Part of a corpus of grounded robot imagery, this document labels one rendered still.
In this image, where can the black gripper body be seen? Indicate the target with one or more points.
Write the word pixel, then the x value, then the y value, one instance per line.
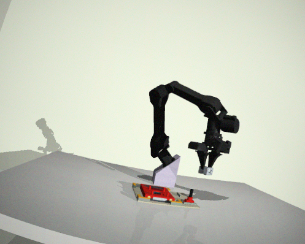
pixel 203 146

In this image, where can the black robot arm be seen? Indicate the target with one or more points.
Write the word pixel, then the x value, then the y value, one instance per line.
pixel 209 105

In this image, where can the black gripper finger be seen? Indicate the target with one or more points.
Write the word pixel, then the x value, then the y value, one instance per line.
pixel 202 158
pixel 212 158

